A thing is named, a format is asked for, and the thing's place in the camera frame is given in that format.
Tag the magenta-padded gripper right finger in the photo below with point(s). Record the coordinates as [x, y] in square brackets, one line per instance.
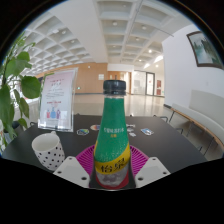
[153, 170]

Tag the framed landscape picture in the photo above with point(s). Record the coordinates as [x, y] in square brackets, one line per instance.
[208, 50]

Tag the small white stickers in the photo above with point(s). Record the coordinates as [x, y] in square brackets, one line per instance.
[132, 134]

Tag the green potted plant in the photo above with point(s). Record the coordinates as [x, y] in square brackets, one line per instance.
[15, 86]

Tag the green yellow drink bottle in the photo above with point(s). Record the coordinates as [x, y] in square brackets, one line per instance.
[112, 133]

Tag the blue card sticker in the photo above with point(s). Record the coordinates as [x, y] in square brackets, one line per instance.
[147, 131]

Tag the long white bench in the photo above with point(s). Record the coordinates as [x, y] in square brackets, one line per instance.
[206, 113]

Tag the clear acrylic sign stand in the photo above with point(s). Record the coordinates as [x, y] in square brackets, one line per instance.
[57, 100]

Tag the white black-dotted cup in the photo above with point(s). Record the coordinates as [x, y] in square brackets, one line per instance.
[50, 153]

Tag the dark-framed glass door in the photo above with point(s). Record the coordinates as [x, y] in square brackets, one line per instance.
[150, 84]

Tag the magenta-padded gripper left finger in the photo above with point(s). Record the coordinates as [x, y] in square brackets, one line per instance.
[70, 170]

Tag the dark sticker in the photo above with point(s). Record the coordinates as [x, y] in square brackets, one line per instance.
[82, 132]

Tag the flat round red coaster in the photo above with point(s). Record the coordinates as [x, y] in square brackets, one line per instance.
[111, 187]

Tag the round colourful sticker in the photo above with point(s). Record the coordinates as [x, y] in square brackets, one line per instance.
[94, 127]

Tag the ceiling lights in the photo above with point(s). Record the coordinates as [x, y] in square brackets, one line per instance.
[114, 23]

